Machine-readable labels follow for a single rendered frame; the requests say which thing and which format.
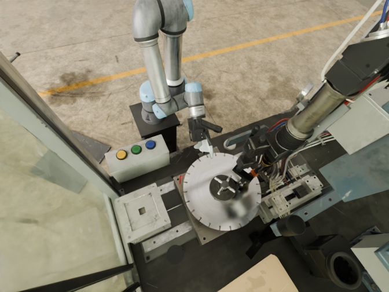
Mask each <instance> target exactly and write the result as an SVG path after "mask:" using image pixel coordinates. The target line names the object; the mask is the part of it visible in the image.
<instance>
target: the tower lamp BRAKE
mask: <svg viewBox="0 0 389 292"><path fill-rule="evenodd" d="M183 258H184V251H183V249H182V247H181V246H179V245H172V246H171V247H170V248H169V249H168V250H167V259H168V261H169V262H170V263H171V264H174V265H176V264H179V263H180V262H181V261H182V260H183Z"/></svg>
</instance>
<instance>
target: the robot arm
mask: <svg viewBox="0 0 389 292"><path fill-rule="evenodd" d="M193 14H194V10H193V4H192V0H137V1H136V3H135V5H134V8H133V12H132V17H131V28H132V33H133V37H134V40H135V42H136V43H137V44H138V45H139V47H140V51H141V55H142V58H143V61H144V64H145V68H146V71H147V74H148V78H149V81H146V82H144V83H143V84H142V85H141V87H140V98H141V102H142V106H143V108H142V112H141V115H142V118H143V120H144V121H145V122H146V123H148V124H151V125H156V124H159V123H161V122H162V121H164V120H165V118H166V117H167V116H169V115H171V114H173V113H175V112H178V111H180V110H182V109H184V108H188V107H189V113H190V116H191V118H188V119H187V120H188V126H189V136H190V134H191V135H192V138H191V137H190V141H193V142H198V143H197V144H196V145H195V146H194V148H195V149H199V150H200V151H202V152H203V154H204V153H205V152H210V156H211V158H213V155H214V153H213V148H212V142H211V137H210V135H209V131H208V129H210V130H213V131H214V132H216V133H221V132H222V130H223V128H222V127H221V126H218V125H215V124H213V123H210V122H207V121H205V120H203V119H202V118H206V117H205V107H204V100H203V93H202V89H201V84H200V82H191V83H187V81H186V78H185V77H184V76H183V75H182V73H181V66H182V37H183V33H184V32H185V31H186V26H187V22H190V21H191V20H192V18H193ZM158 30H160V31H161V32H162V33H163V49H164V67H163V62H162V57H161V54H160V49H159V45H158V41H157V40H158V39H159V33H158ZM164 70H165V71H164Z"/></svg>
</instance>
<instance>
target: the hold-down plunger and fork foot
mask: <svg viewBox="0 0 389 292"><path fill-rule="evenodd" d="M232 171H234V172H235V173H236V174H237V175H238V176H240V177H241V179H240V181H241V183H242V184H244V183H245V182H246V183H250V182H251V181H252V180H253V176H251V175H250V174H248V173H247V172H246V171H245V170H239V168H238V165H235V167H234V168H233V169H232Z"/></svg>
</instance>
